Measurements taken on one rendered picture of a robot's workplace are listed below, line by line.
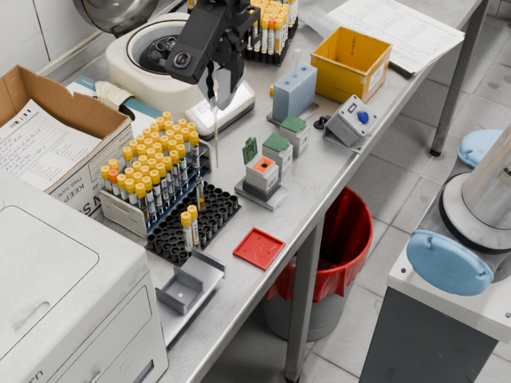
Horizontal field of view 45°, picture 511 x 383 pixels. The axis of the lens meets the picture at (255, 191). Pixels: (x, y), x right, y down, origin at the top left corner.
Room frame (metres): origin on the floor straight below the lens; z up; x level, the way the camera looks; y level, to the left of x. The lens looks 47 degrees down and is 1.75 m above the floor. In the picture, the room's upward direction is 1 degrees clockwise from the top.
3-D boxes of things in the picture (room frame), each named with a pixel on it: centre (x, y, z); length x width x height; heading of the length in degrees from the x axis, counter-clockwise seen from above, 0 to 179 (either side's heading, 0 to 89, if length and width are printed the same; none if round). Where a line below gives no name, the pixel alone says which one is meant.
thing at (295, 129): (0.92, -0.07, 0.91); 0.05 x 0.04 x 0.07; 58
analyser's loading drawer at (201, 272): (0.52, 0.13, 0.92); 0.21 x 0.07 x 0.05; 148
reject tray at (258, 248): (0.66, -0.01, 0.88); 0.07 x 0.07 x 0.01; 58
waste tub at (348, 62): (1.13, -0.20, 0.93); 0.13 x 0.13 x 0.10; 58
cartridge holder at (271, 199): (0.80, -0.01, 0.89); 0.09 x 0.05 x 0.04; 56
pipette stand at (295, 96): (1.03, -0.08, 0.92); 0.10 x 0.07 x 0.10; 143
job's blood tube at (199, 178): (0.73, 0.10, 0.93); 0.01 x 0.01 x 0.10
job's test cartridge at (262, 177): (0.80, -0.01, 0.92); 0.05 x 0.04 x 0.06; 56
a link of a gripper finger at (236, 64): (0.72, 0.04, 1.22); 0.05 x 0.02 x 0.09; 60
